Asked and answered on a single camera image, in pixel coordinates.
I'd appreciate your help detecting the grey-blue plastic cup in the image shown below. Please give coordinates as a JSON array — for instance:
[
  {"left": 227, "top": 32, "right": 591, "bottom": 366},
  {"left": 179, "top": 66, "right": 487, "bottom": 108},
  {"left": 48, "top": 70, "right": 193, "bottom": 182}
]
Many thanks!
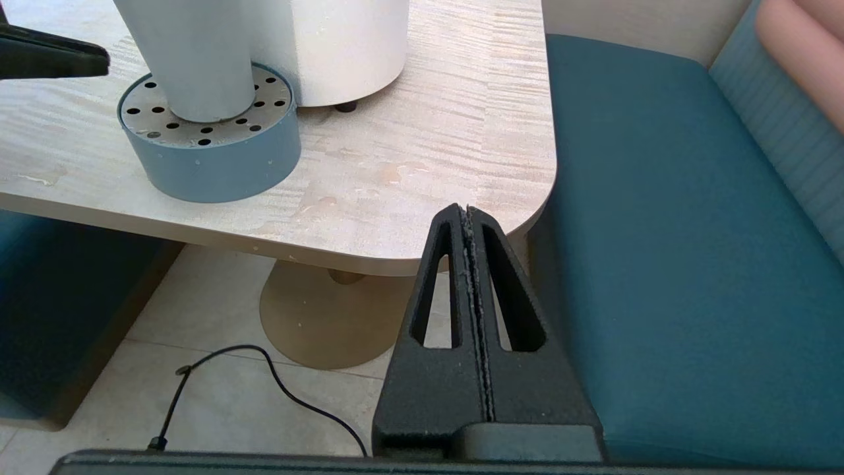
[{"left": 112, "top": 0, "right": 255, "bottom": 123}]

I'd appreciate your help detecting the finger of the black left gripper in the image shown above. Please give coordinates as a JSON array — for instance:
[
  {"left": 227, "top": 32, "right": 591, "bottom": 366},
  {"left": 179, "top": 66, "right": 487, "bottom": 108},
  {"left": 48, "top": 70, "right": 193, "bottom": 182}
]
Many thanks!
[{"left": 0, "top": 7, "right": 111, "bottom": 81}]

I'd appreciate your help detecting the blue upholstered bench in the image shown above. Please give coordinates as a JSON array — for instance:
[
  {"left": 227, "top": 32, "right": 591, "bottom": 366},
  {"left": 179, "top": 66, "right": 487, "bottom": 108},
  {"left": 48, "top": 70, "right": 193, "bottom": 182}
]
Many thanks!
[
  {"left": 527, "top": 0, "right": 844, "bottom": 470},
  {"left": 0, "top": 210, "right": 185, "bottom": 433}
]

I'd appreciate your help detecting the pink bolster cushion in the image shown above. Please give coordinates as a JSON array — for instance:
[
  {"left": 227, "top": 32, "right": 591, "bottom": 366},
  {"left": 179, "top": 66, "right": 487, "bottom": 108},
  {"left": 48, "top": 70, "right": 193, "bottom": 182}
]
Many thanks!
[{"left": 755, "top": 0, "right": 844, "bottom": 136}]

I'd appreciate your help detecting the large tea drink dispenser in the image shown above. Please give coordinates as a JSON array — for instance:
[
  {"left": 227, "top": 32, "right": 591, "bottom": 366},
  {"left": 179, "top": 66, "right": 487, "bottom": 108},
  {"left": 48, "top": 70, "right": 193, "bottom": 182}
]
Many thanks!
[{"left": 241, "top": 0, "right": 410, "bottom": 113}]

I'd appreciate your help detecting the black cable on floor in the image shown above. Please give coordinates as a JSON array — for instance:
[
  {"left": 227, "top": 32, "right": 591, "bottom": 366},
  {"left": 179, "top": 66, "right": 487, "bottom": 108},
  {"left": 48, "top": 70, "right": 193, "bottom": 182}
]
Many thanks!
[{"left": 146, "top": 344, "right": 369, "bottom": 457}]

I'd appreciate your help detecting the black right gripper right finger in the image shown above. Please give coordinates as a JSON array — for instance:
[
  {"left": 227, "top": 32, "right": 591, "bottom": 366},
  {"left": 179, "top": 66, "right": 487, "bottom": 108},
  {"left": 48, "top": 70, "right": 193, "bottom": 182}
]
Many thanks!
[{"left": 455, "top": 205, "right": 605, "bottom": 462}]

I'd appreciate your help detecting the large blue perforated drip tray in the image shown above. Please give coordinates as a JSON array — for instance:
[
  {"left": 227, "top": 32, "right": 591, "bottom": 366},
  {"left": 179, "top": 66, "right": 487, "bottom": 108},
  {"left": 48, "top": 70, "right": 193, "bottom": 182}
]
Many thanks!
[{"left": 117, "top": 63, "right": 302, "bottom": 203}]

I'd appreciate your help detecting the beige table pedestal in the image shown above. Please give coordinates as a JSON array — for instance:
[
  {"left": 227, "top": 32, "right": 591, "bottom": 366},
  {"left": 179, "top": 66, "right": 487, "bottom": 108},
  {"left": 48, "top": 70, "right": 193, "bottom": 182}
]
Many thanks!
[{"left": 259, "top": 259, "right": 429, "bottom": 370}]

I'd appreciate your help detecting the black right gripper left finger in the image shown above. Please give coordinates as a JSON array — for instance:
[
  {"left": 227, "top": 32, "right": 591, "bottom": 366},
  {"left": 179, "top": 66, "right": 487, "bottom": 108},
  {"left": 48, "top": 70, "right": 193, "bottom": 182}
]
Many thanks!
[{"left": 372, "top": 203, "right": 494, "bottom": 457}]

